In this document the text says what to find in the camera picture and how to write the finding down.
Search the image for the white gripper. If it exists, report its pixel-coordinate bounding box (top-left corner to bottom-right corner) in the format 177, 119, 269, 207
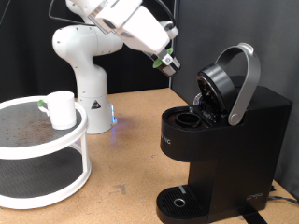
119, 5, 181, 77

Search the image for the white mug green-taped handle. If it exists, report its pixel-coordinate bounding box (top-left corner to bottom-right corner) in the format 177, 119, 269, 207
36, 90, 78, 131

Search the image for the black Keurig coffee machine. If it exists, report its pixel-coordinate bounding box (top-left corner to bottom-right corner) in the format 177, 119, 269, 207
155, 42, 293, 224

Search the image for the grey backdrop curtain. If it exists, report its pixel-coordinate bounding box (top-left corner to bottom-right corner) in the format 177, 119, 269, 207
169, 0, 299, 200

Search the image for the black backdrop curtain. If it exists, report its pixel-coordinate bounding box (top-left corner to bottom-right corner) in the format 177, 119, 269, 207
0, 0, 176, 102

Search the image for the white two-tier turntable shelf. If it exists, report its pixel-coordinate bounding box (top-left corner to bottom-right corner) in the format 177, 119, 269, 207
0, 95, 93, 210

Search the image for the black tape strip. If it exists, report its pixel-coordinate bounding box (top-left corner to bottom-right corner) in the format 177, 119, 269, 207
239, 206, 269, 224

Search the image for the black robot camera cable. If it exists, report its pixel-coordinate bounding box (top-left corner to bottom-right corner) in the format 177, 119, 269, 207
48, 0, 177, 29

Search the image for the braided grey power cord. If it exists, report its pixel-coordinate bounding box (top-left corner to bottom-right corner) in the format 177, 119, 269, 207
267, 195, 299, 206

